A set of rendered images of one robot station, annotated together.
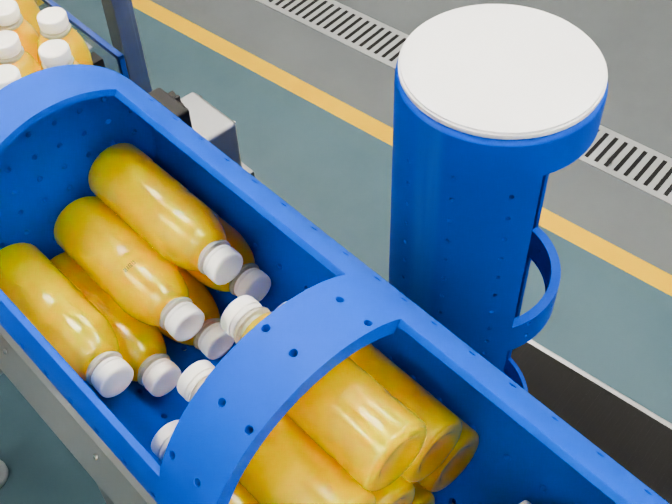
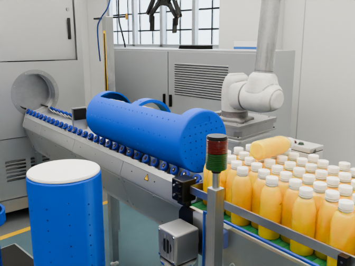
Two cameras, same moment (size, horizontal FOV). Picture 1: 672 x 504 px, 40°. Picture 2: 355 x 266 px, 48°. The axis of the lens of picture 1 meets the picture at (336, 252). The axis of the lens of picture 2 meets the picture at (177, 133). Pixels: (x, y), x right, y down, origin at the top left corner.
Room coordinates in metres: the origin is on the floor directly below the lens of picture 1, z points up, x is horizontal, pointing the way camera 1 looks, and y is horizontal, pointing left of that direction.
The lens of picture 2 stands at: (2.45, 0.29, 1.53)
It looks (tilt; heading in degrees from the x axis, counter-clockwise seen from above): 13 degrees down; 183
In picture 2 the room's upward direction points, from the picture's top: straight up
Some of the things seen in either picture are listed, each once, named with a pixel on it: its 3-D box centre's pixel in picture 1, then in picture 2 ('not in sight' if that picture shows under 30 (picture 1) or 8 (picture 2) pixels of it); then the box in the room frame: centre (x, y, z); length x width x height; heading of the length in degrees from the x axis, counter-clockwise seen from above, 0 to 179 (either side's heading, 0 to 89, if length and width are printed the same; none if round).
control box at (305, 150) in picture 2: not in sight; (295, 153); (0.76, 0.72, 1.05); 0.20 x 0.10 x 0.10; 42
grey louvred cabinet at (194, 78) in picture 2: not in sight; (185, 119); (-1.68, 0.15, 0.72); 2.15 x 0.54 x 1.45; 48
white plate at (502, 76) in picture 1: (501, 67); (64, 170); (0.99, -0.23, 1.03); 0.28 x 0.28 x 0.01
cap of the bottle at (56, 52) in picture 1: (55, 53); not in sight; (0.97, 0.35, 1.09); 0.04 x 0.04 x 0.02
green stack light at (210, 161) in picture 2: not in sight; (216, 160); (1.32, 0.35, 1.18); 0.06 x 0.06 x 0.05
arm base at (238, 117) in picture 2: not in sight; (231, 114); (0.13, 0.49, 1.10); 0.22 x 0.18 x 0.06; 60
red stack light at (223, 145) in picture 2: not in sight; (216, 145); (1.32, 0.35, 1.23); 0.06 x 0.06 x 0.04
